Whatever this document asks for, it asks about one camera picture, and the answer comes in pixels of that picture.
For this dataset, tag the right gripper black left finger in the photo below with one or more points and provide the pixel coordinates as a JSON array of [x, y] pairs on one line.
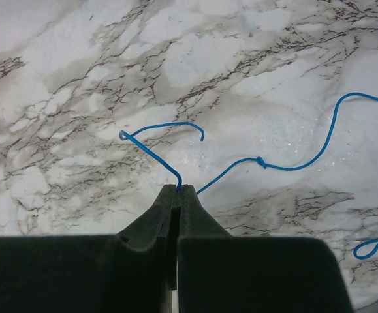
[[122, 272]]

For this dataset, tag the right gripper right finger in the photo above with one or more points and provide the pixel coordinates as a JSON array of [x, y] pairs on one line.
[[218, 272]]

